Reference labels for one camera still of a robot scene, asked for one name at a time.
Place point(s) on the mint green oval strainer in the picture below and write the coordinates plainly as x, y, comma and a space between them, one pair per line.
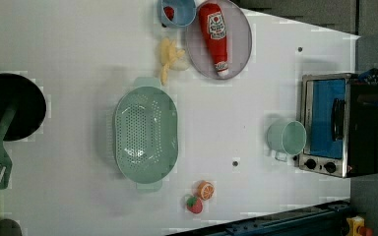
146, 134

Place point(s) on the yellow peeled toy banana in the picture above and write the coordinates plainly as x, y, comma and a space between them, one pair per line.
171, 58

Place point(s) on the orange slice toy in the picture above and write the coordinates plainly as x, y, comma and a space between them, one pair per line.
205, 190

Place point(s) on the red strawberry toy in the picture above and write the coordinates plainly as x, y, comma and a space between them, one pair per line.
194, 205

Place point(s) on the grey oval plate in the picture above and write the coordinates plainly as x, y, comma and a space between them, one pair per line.
239, 42

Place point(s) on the mint green mug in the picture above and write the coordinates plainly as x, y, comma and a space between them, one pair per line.
286, 138

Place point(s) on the red plush ketchup bottle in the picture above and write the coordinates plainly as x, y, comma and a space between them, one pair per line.
213, 29

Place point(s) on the light blue bowl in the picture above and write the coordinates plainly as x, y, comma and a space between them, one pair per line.
184, 13

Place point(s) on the small red toy fruit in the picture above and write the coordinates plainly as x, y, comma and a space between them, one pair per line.
169, 12

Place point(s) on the black silver toaster oven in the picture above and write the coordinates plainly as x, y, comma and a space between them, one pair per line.
340, 116

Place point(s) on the yellow orange clamp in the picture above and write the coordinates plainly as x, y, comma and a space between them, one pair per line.
357, 227

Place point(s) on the dark grey cup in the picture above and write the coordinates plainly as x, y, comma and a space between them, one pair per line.
9, 227

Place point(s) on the blue metal frame rail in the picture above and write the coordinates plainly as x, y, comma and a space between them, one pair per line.
321, 220

